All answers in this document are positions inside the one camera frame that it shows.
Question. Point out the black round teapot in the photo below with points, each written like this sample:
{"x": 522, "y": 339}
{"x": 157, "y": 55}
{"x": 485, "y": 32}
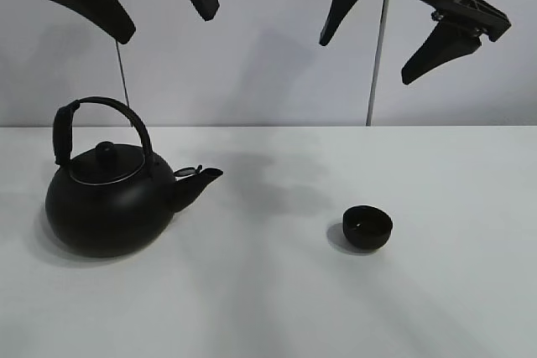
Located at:
{"x": 116, "y": 198}

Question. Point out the small black teacup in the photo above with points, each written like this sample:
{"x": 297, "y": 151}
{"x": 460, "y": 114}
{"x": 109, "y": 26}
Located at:
{"x": 366, "y": 227}

